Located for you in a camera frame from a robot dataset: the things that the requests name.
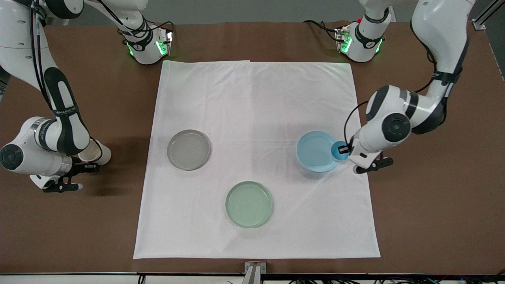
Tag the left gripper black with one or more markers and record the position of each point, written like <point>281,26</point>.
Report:
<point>344,150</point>

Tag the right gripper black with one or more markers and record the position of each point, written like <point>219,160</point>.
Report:
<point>85,168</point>

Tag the blue cup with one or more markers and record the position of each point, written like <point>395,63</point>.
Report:
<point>335,156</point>

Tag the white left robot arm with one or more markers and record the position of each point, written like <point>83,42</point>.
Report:
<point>438,35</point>

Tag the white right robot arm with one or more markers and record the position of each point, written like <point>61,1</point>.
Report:
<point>19,43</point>

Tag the blue plate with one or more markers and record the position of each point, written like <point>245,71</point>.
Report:
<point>315,152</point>

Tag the gray plate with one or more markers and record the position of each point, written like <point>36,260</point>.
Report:
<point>188,150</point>

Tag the green plate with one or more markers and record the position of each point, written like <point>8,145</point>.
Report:
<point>249,204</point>

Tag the white cloth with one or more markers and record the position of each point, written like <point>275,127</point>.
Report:
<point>256,157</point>

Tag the metal table edge bracket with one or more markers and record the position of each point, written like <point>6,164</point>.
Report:
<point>255,270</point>

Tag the aluminium frame profile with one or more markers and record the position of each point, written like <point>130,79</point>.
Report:
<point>484,19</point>

